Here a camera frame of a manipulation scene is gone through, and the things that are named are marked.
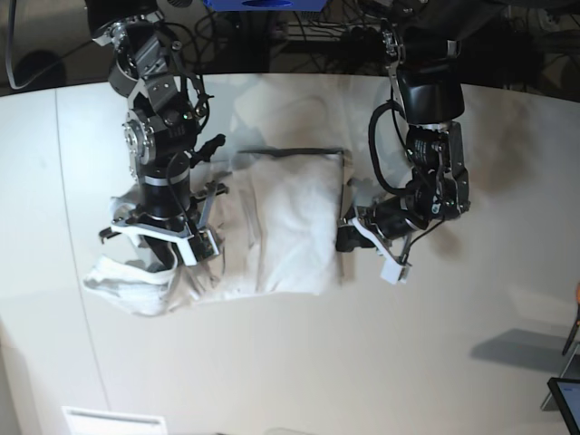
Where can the white paper sheet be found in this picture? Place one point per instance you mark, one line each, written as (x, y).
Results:
(85, 421)

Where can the dark tablet screen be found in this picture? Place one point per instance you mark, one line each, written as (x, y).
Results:
(566, 395)

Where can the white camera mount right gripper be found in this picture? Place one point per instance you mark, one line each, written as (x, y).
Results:
(192, 250)

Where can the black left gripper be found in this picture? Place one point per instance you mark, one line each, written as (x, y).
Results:
(391, 219)

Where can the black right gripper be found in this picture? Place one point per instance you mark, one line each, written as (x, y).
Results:
(165, 202)

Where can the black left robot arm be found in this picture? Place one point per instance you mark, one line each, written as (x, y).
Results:
(426, 94)

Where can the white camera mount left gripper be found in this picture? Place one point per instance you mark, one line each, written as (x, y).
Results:
(396, 267)

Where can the blue box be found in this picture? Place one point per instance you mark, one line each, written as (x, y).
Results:
(266, 5)

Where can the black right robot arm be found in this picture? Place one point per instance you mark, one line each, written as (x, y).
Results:
(168, 108)

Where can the white camera mount gripper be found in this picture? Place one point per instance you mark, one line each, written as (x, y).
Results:
(192, 250)
(396, 267)

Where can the white T-shirt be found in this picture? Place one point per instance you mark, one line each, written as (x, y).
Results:
(276, 231)

